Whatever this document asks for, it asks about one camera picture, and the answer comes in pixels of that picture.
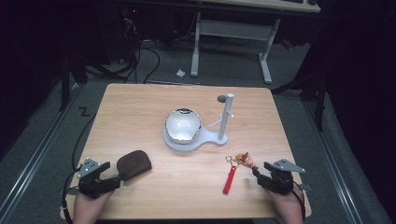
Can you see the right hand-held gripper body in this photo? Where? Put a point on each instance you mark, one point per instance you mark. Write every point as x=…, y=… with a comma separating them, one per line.
x=281, y=180

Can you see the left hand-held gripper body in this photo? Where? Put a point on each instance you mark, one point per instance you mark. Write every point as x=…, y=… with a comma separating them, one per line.
x=88, y=183

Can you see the brown leather wallet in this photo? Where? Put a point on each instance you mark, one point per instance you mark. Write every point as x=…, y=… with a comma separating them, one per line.
x=134, y=164

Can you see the white key holder stand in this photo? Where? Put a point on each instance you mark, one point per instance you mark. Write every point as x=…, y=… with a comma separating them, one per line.
x=214, y=140

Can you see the shiny silver bowl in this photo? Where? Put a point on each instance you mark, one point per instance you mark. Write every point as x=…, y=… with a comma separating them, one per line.
x=183, y=126

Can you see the person's left hand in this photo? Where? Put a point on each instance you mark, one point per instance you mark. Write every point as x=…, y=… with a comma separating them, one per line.
x=90, y=208

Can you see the person's right hand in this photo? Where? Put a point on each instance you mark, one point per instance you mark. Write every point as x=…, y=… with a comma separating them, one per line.
x=286, y=208

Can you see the grey tape piece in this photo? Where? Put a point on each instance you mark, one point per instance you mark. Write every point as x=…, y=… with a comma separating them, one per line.
x=306, y=187
x=69, y=191

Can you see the black metal stand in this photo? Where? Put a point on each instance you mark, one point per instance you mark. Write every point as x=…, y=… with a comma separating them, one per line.
x=64, y=87
x=320, y=105

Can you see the dark round disc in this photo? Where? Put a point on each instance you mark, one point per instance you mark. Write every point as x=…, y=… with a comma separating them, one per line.
x=221, y=99

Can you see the white paper scrap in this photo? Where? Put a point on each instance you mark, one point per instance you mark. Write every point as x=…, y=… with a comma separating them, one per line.
x=180, y=73

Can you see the small red object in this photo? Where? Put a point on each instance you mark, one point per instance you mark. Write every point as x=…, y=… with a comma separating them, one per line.
x=286, y=44

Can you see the wooden desk with white legs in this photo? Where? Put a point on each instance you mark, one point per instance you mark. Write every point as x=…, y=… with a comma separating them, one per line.
x=236, y=29

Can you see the metal floor rail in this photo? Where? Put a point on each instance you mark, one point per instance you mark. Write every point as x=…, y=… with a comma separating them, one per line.
x=31, y=163
x=333, y=161

